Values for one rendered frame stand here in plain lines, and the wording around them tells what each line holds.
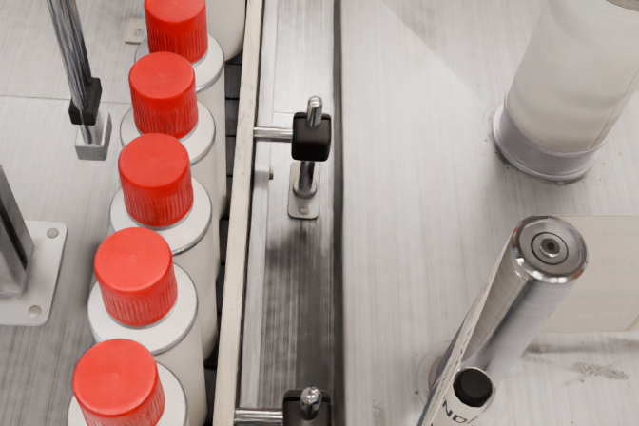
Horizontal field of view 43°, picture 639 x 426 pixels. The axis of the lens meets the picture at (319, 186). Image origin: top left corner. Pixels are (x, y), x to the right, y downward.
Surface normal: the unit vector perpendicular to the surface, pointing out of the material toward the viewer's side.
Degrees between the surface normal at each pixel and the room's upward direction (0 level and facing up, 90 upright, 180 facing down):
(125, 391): 2
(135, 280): 2
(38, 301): 0
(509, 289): 90
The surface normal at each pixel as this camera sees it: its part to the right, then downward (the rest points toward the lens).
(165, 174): 0.06, -0.58
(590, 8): -0.72, 0.57
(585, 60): -0.50, 0.71
